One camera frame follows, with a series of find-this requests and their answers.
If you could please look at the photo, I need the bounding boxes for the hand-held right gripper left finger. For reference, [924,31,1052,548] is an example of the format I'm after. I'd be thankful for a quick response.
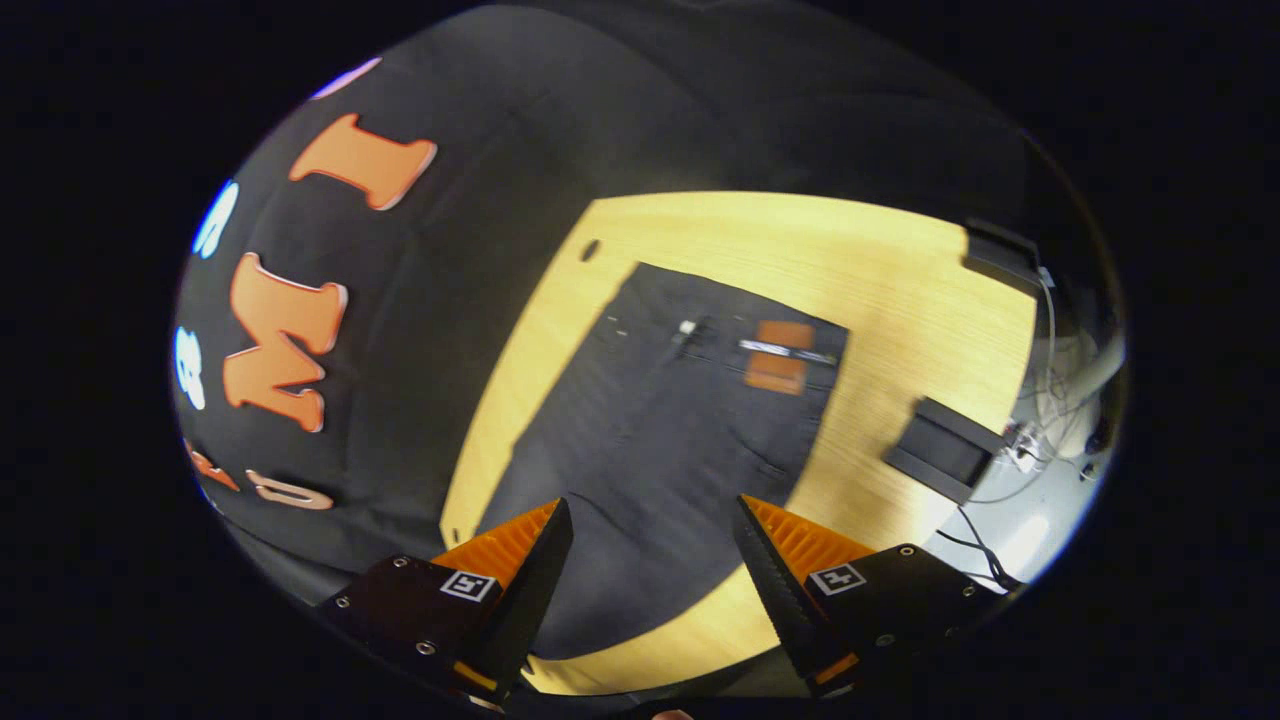
[318,497,576,703]

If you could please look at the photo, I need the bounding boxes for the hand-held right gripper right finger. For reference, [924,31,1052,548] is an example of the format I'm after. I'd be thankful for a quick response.
[736,493,1023,698]

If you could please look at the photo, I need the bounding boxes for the dark jeans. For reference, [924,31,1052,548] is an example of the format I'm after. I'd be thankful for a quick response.
[475,262,851,661]

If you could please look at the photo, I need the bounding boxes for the black table holder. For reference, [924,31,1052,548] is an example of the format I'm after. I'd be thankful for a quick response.
[963,217,1043,298]
[883,397,1007,505]

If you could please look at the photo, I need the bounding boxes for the white power adapter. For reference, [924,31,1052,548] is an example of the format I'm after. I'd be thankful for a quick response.
[1004,420,1047,473]

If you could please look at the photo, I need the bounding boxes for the black cable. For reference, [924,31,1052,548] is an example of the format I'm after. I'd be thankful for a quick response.
[935,505,1023,593]

